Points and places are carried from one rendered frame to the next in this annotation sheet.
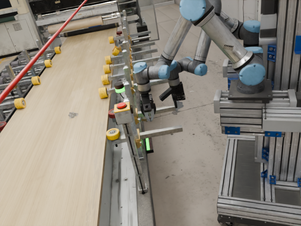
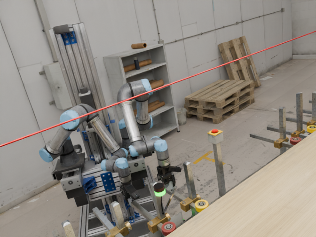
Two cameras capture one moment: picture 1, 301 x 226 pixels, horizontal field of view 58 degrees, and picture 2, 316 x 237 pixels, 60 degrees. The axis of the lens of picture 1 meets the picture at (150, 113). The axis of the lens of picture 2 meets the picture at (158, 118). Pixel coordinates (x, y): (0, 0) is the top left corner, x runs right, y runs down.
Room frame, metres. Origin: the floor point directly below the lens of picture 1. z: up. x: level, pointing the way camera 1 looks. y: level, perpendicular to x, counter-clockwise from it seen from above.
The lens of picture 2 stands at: (2.20, 1.29, 1.97)
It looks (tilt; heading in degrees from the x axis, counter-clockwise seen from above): 20 degrees down; 238
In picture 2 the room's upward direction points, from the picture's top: 11 degrees counter-clockwise
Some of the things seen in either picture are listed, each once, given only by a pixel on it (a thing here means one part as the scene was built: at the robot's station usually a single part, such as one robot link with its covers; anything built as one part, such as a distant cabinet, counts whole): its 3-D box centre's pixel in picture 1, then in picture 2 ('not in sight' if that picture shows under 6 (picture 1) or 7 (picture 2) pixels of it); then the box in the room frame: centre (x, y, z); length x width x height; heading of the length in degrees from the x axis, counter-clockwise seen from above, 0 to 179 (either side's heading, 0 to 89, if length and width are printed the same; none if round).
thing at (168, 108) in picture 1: (143, 113); (151, 218); (1.60, 0.05, 0.84); 0.43 x 0.03 x 0.04; 89
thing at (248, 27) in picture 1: (251, 31); (63, 143); (1.78, -0.78, 1.21); 0.13 x 0.12 x 0.14; 29
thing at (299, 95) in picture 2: not in sight; (299, 119); (0.06, 0.13, 0.94); 0.04 x 0.04 x 0.48; 89
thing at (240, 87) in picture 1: (250, 79); (129, 140); (1.32, -0.58, 1.09); 0.15 x 0.15 x 0.10
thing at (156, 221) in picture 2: (134, 116); (159, 222); (1.58, 0.11, 0.85); 0.14 x 0.06 x 0.05; 179
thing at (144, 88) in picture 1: (143, 85); (164, 161); (1.40, 0.01, 1.14); 0.08 x 0.08 x 0.05
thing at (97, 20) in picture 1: (89, 22); not in sight; (4.18, 0.62, 1.05); 1.43 x 0.12 x 0.12; 89
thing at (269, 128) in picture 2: not in sight; (289, 133); (0.10, 0.06, 0.80); 0.44 x 0.03 x 0.04; 89
